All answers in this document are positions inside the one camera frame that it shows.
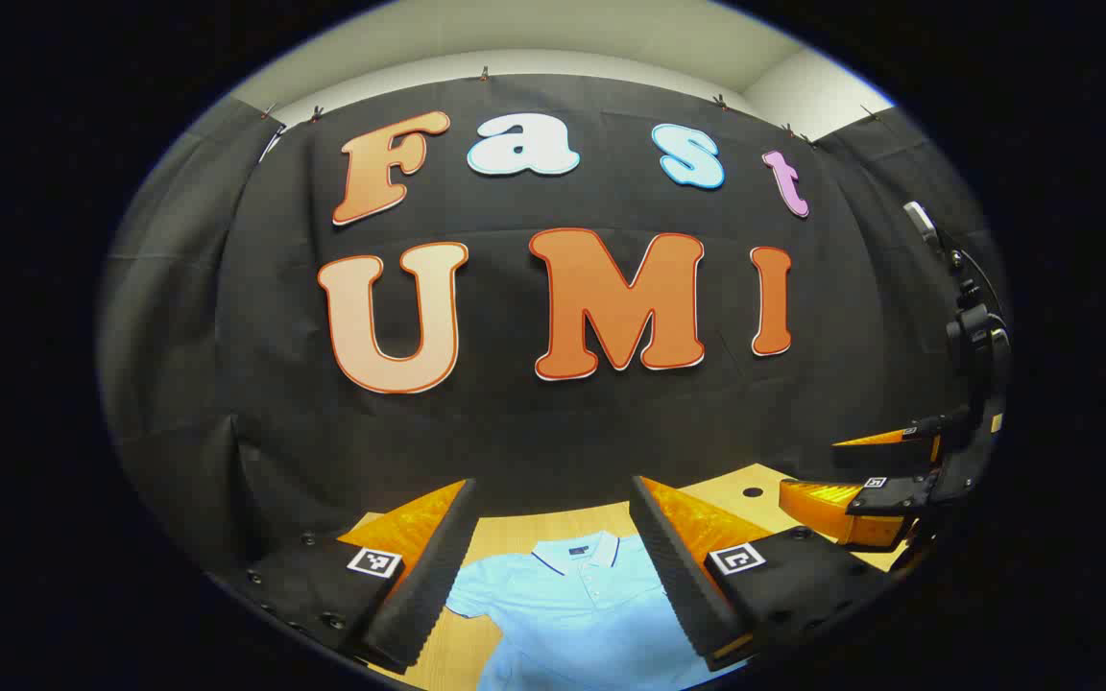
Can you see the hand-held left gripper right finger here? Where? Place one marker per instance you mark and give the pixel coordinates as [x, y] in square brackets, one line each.
[683, 585]

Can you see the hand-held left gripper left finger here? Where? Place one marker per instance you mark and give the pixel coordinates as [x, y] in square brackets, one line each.
[428, 576]

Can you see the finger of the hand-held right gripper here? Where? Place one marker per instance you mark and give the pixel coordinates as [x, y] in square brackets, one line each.
[889, 451]
[831, 509]

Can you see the light blue T-shirt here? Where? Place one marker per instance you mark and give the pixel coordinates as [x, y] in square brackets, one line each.
[563, 614]

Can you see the black backdrop cloth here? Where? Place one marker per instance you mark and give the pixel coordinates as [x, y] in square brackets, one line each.
[515, 422]

